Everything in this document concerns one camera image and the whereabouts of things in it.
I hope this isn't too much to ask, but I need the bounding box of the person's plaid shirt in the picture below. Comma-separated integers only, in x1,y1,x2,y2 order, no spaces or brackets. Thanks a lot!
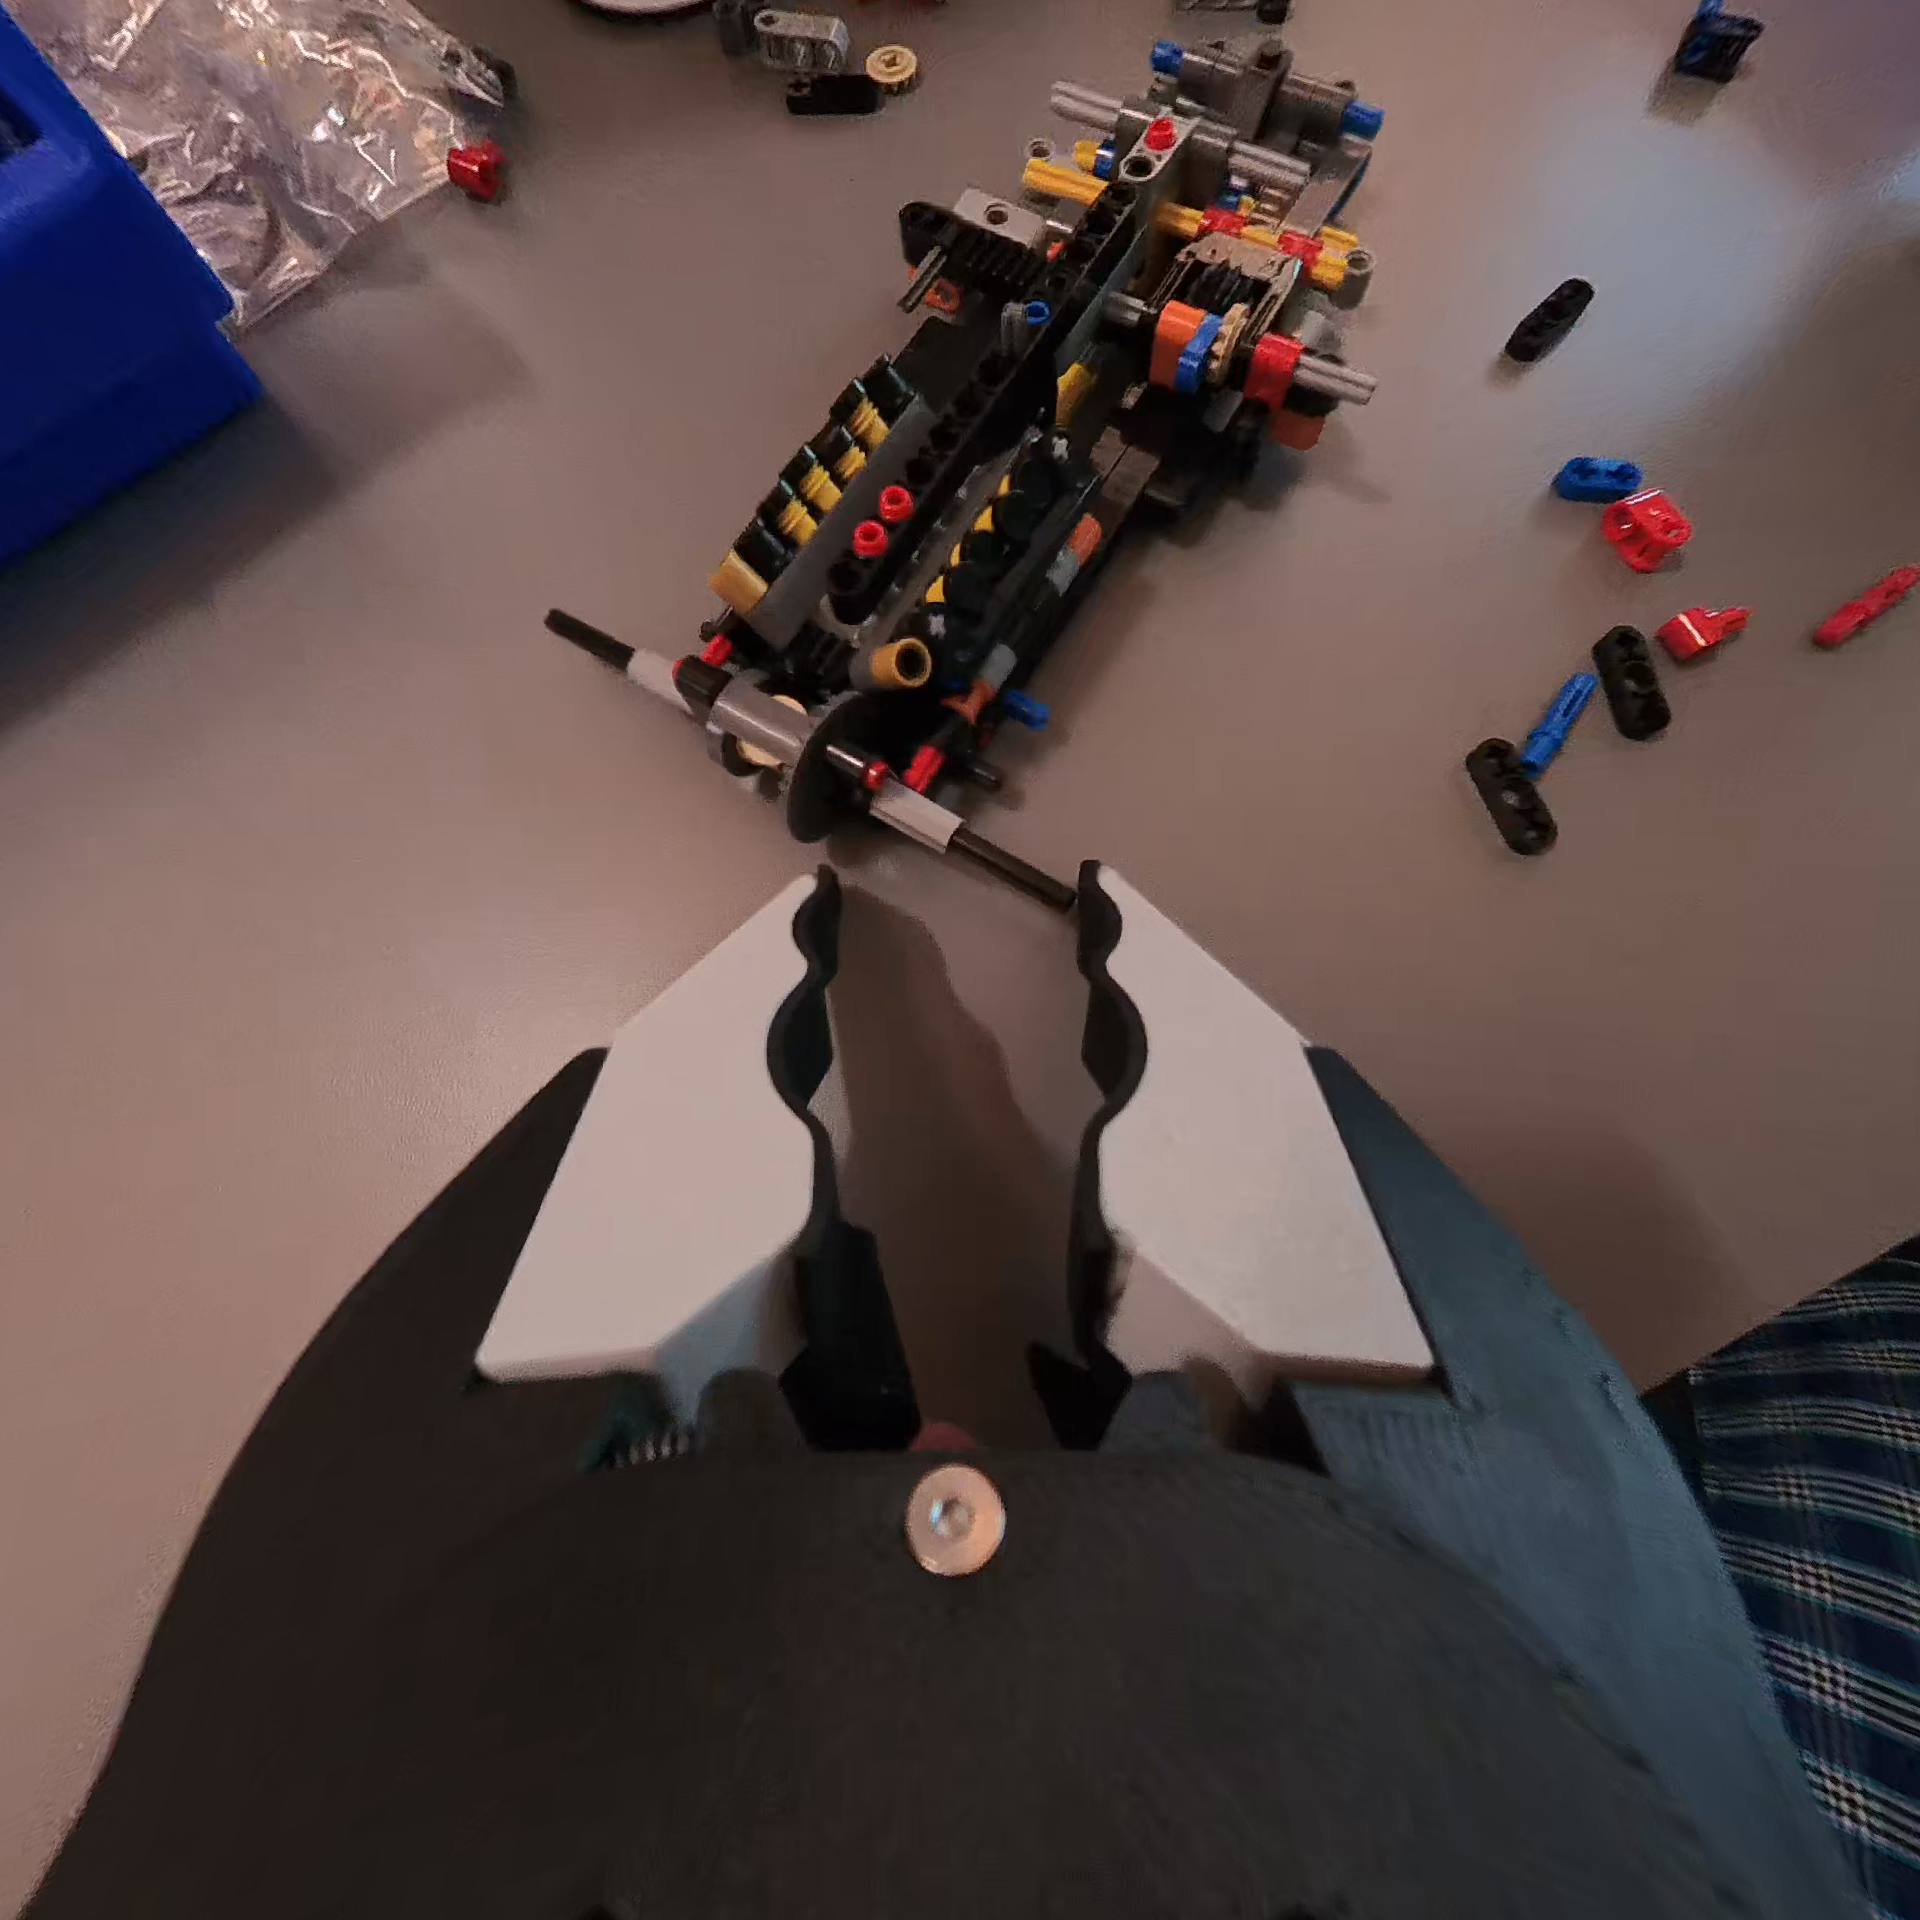
1641,1237,1920,1920

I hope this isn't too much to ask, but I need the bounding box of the clear bag of small parts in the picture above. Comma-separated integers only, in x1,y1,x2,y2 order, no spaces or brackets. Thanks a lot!
22,0,515,336

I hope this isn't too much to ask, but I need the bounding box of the black three-hole liftarm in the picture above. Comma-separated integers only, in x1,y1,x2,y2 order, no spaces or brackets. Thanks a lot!
1464,738,1560,859
1589,625,1674,742

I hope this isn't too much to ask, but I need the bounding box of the red long pin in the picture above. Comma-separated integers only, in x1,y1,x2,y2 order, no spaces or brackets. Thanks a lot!
1811,562,1920,651

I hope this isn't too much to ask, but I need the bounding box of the blue long pin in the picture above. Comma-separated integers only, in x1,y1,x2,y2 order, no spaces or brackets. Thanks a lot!
1517,670,1599,778

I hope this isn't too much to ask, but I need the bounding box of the red perpendicular connector piece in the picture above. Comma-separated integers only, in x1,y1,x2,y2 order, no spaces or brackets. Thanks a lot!
1596,493,1693,577

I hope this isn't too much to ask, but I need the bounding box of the lego car chassis assembly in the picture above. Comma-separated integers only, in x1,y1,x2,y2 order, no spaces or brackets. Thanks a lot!
542,37,1382,910

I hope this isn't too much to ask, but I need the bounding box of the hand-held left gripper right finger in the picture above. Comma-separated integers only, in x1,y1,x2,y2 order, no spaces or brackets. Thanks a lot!
1025,860,1442,1450

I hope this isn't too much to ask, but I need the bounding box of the black thin liftarm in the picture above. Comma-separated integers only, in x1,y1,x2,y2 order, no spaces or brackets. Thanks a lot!
1501,277,1596,367

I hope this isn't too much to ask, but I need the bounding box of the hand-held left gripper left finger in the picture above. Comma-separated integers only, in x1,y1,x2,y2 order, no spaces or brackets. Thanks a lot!
474,867,920,1450

